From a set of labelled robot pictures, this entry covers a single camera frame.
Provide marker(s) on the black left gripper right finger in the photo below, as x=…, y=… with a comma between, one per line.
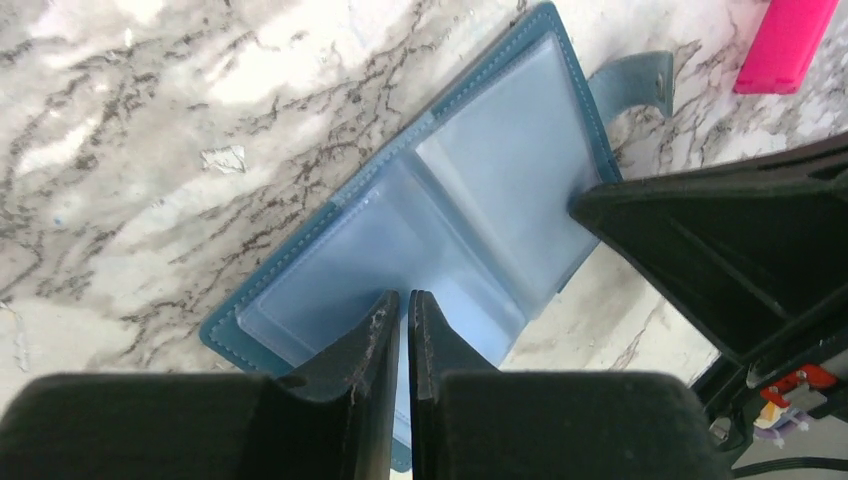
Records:
x=471, y=420

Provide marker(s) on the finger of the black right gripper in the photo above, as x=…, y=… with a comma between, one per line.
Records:
x=753, y=253

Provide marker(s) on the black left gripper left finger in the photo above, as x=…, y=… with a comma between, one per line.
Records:
x=218, y=424

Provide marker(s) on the pink small object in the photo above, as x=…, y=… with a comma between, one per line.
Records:
x=784, y=47

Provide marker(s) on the teal card holder wallet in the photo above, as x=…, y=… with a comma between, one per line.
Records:
x=465, y=213

